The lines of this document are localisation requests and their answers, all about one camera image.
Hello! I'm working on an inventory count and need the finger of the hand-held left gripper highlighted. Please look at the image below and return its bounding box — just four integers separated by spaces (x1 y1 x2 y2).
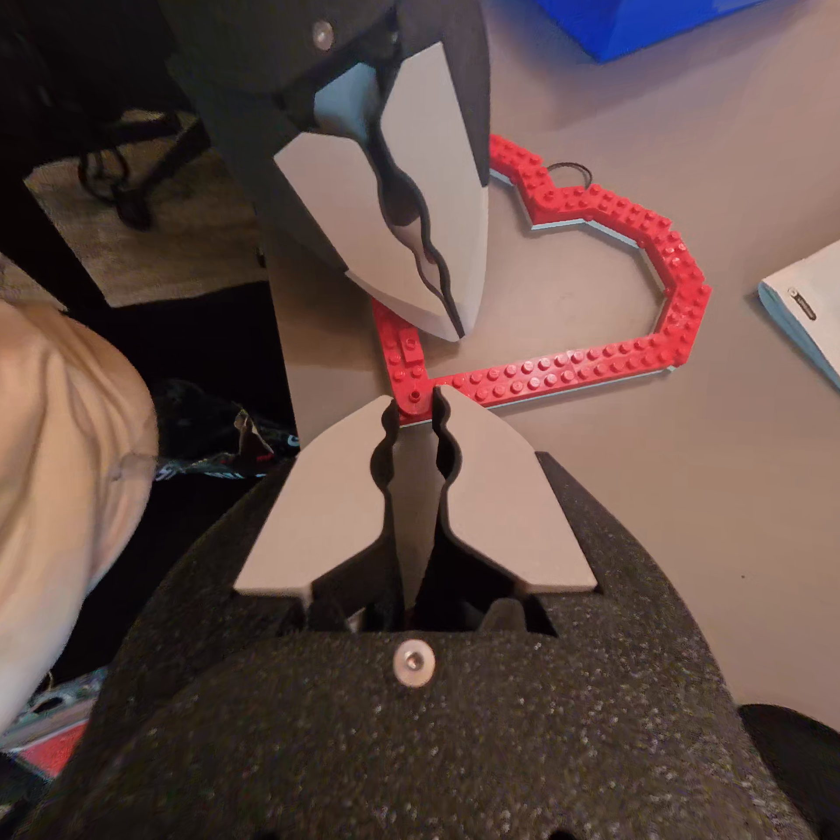
272 64 466 343
379 41 492 339

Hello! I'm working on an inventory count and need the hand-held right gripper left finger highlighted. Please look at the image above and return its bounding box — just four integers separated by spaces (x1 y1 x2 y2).
233 394 401 601

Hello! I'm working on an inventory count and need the blue plastic bin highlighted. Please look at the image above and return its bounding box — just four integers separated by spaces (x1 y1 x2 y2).
535 0 769 64

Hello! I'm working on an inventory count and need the person's beige top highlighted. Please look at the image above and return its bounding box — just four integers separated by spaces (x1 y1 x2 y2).
0 298 160 736

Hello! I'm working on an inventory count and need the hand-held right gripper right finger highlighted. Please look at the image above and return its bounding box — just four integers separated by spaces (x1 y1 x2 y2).
432 385 599 595

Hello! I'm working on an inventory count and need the black chair base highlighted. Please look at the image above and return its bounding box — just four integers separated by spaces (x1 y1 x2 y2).
79 112 212 231

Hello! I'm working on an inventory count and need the black wrist rest pad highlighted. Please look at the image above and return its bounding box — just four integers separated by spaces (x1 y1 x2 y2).
738 703 840 840

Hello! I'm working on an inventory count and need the red brick heart frame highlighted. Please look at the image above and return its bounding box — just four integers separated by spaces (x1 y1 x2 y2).
373 134 713 431

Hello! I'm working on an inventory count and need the white instruction booklet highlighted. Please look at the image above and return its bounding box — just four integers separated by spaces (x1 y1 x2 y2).
758 238 840 393

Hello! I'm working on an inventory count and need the black printed bag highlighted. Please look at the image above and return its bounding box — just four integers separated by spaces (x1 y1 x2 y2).
154 377 299 487

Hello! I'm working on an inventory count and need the grey desk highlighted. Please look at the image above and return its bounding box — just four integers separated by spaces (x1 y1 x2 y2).
261 0 840 716

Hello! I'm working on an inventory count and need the red printed packet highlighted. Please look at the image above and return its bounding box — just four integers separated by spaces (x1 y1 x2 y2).
0 669 109 782

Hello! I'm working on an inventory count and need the black string loop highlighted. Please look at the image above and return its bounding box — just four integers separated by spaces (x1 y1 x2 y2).
548 160 595 191

